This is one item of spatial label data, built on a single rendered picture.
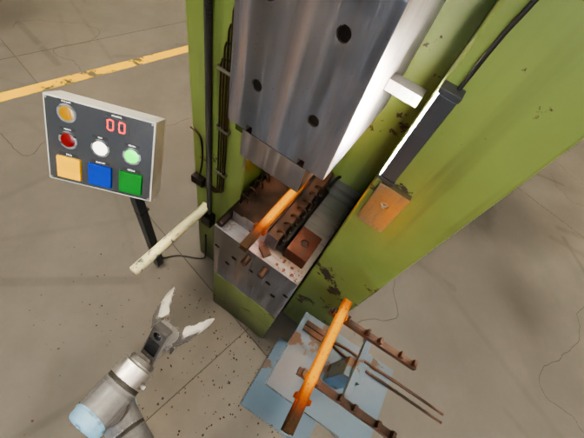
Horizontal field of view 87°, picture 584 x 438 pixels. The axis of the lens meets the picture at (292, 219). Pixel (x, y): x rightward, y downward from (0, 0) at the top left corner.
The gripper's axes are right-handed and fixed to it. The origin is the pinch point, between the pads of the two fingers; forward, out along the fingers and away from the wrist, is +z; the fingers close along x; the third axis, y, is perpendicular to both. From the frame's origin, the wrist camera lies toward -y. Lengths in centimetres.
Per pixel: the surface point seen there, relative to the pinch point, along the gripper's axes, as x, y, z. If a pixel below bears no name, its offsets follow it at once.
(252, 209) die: -7.2, 0.9, 37.2
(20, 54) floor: -283, 100, 91
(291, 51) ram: -4, -61, 33
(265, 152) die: -4.6, -33.9, 32.9
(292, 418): 39.9, -1.2, -8.0
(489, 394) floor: 161, 100, 86
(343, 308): 38.0, -0.2, 25.9
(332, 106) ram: 8, -56, 33
